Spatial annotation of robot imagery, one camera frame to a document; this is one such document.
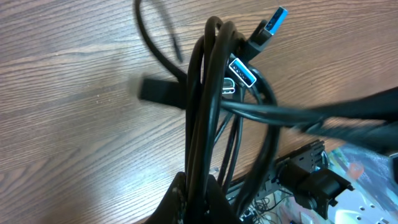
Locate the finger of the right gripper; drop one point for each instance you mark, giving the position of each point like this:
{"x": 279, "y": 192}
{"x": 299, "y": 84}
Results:
{"x": 380, "y": 138}

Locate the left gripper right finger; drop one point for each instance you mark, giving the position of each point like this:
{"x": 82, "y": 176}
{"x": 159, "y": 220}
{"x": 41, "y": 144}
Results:
{"x": 220, "y": 211}

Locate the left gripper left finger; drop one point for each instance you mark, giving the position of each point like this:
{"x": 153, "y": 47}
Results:
{"x": 171, "y": 209}

